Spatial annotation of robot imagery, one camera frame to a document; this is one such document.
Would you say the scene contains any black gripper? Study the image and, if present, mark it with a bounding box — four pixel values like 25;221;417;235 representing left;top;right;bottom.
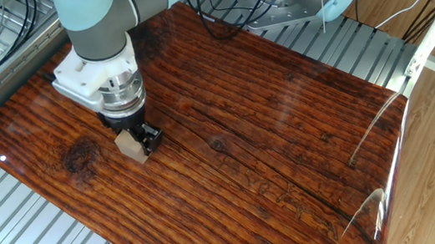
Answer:
96;102;166;162

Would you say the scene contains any glossy wood grain mat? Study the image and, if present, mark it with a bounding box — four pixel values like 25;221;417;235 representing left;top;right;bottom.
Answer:
0;0;427;244

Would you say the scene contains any thin white cable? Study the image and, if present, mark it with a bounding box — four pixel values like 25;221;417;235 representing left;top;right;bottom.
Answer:
371;0;435;30

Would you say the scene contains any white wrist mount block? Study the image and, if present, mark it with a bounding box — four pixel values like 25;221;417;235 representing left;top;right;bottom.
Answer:
45;30;144;119

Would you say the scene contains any pale wooden cube block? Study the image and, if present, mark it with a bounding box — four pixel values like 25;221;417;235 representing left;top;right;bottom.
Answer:
113;125;152;168

